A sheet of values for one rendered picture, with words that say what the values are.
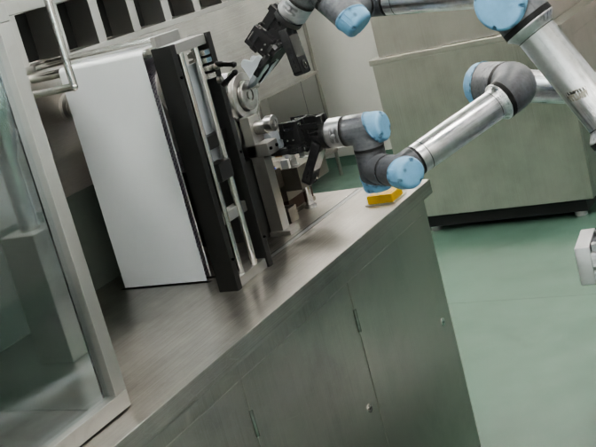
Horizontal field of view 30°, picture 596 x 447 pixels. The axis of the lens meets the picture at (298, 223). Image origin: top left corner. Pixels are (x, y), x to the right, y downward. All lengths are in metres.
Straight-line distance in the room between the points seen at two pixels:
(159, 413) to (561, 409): 1.94
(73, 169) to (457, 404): 1.20
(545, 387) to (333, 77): 4.35
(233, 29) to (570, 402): 1.56
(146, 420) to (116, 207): 0.84
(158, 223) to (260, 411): 0.57
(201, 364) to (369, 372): 0.68
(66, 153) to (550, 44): 1.14
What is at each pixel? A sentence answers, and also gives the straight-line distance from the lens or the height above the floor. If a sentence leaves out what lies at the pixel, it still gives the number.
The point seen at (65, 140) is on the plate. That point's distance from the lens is 2.71.
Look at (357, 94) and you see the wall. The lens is 7.69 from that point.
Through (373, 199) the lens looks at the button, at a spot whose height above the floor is 0.91.
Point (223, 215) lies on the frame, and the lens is 2.40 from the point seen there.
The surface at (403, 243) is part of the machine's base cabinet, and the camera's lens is 2.83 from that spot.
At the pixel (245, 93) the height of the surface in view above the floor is 1.26.
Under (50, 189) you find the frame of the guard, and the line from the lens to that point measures 1.83.
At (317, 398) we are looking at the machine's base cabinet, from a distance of 2.40.
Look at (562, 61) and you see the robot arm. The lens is 2.37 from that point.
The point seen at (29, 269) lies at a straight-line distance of 1.79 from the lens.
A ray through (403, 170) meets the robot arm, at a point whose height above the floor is 1.03.
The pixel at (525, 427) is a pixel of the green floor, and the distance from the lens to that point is 3.54.
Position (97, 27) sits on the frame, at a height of 1.49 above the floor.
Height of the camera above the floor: 1.58
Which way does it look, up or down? 14 degrees down
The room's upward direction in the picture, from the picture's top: 15 degrees counter-clockwise
